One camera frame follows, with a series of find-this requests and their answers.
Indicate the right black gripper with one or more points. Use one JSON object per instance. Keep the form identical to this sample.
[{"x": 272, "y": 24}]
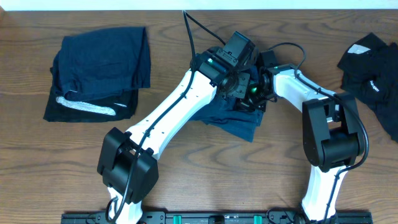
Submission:
[{"x": 249, "y": 101}]

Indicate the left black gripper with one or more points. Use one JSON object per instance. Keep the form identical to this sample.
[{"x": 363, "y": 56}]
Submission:
[{"x": 237, "y": 86}]

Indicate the blue denim shorts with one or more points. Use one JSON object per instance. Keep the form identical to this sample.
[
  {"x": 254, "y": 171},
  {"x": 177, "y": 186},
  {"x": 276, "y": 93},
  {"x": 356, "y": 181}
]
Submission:
[{"x": 222, "y": 112}]

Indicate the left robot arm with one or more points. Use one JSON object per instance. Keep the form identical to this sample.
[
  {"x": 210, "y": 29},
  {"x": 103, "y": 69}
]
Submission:
[{"x": 128, "y": 161}]

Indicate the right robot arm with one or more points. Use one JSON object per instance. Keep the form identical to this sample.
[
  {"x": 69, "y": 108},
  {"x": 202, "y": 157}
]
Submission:
[{"x": 334, "y": 138}]

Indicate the black garment with logo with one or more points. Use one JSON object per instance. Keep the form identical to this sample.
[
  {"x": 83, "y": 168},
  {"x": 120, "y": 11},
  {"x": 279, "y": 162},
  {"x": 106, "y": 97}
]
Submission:
[{"x": 370, "y": 74}]

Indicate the folded navy shorts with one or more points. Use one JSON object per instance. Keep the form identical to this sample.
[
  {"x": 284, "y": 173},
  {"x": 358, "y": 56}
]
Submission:
[{"x": 102, "y": 63}]

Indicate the folded black shorts white stripe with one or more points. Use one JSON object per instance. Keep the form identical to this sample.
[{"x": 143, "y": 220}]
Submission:
[{"x": 112, "y": 108}]

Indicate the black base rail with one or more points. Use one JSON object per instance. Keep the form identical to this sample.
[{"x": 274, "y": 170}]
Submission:
[{"x": 273, "y": 217}]

